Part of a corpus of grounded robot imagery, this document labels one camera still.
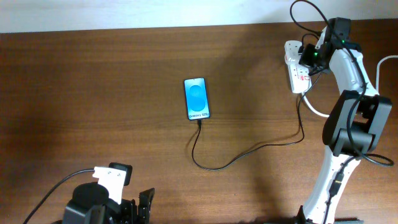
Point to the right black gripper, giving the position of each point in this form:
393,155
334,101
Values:
310,56

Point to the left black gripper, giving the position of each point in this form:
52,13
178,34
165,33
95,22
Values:
130,216

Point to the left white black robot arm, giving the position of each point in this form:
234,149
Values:
91,204

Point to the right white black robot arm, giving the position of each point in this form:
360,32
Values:
355,124

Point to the white power strip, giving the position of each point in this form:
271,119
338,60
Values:
299,79

